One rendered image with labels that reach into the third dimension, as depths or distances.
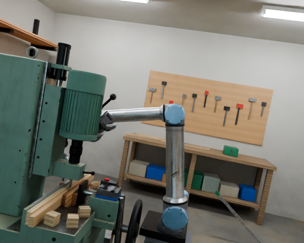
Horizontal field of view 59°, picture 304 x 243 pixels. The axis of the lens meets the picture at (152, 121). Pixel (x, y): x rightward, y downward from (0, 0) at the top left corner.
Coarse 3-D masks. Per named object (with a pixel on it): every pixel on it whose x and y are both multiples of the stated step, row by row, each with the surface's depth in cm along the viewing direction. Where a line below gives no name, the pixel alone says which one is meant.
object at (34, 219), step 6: (90, 174) 158; (90, 180) 158; (60, 198) 117; (48, 204) 109; (54, 204) 112; (60, 204) 119; (42, 210) 103; (48, 210) 107; (54, 210) 113; (30, 216) 97; (36, 216) 98; (42, 216) 103; (30, 222) 97; (36, 222) 99
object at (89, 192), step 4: (84, 180) 129; (88, 180) 130; (80, 184) 123; (84, 184) 125; (80, 188) 122; (84, 188) 127; (80, 192) 122; (84, 192) 125; (88, 192) 125; (92, 192) 125; (80, 196) 122; (84, 196) 129; (80, 200) 123
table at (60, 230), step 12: (84, 204) 124; (60, 216) 109; (24, 228) 98; (36, 228) 98; (48, 228) 98; (60, 228) 100; (72, 228) 101; (84, 228) 107; (108, 228) 117; (36, 240) 98; (48, 240) 98; (60, 240) 97; (72, 240) 97
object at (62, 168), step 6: (54, 162) 126; (60, 162) 126; (66, 162) 127; (54, 168) 126; (60, 168) 126; (66, 168) 125; (72, 168) 125; (78, 168) 125; (84, 168) 130; (54, 174) 126; (60, 174) 126; (66, 174) 125; (72, 174) 125; (78, 174) 125; (72, 180) 128; (78, 180) 125
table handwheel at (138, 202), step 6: (138, 204) 123; (138, 210) 120; (132, 216) 117; (138, 216) 138; (132, 222) 115; (138, 222) 139; (114, 228) 126; (126, 228) 126; (132, 228) 114; (138, 228) 125; (126, 234) 114; (132, 234) 114; (126, 240) 113; (132, 240) 124
